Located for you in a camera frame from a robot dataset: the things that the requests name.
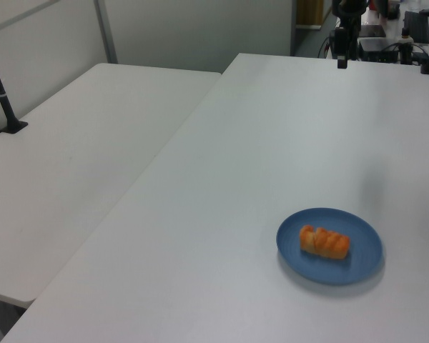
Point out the small dark bottle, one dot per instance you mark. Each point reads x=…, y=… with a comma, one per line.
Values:
x=406, y=46

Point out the wooden cabinet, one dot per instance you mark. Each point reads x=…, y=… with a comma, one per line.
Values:
x=309, y=12

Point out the orange bread roll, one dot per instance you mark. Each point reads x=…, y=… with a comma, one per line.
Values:
x=323, y=242

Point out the black computer mouse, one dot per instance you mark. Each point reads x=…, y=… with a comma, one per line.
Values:
x=428, y=11

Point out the black keyboard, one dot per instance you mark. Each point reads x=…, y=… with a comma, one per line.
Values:
x=416, y=25

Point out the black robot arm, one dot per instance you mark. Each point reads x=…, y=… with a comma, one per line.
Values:
x=350, y=14

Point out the black electronics box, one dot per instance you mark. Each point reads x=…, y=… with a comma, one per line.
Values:
x=379, y=50

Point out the black camera stand pole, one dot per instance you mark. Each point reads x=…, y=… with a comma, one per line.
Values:
x=0, y=96

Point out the blue round plate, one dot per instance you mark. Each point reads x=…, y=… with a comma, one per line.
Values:
x=307, y=264

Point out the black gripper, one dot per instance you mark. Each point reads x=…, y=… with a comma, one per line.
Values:
x=339, y=41

